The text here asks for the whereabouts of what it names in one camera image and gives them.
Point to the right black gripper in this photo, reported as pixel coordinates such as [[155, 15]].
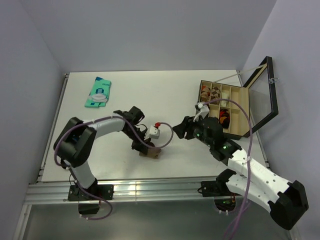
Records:
[[186, 125]]

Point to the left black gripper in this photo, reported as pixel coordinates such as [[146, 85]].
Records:
[[139, 146]]

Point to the brown sock with striped cuff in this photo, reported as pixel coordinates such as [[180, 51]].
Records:
[[152, 153]]

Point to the black red yellow argyle sock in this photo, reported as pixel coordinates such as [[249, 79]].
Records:
[[224, 118]]

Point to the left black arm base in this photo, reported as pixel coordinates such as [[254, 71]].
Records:
[[90, 200]]

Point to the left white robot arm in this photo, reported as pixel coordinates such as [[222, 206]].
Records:
[[74, 144]]

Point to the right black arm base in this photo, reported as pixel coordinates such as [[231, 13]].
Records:
[[224, 199]]

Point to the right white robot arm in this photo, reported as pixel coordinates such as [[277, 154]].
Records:
[[285, 201]]

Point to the rolled orange beige argyle sock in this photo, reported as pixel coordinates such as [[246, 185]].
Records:
[[205, 93]]

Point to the rolled brown beige argyle sock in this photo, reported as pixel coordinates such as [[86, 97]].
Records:
[[215, 93]]

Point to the rolled white sock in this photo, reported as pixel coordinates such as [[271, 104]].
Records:
[[224, 103]]

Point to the black compartment box with lid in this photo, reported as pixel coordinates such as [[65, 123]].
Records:
[[257, 96]]

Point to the mint green sock pair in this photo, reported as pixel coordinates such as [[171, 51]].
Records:
[[99, 93]]

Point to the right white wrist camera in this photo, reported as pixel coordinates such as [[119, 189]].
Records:
[[202, 110]]

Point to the aluminium table edge rail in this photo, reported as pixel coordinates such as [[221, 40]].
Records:
[[148, 190]]

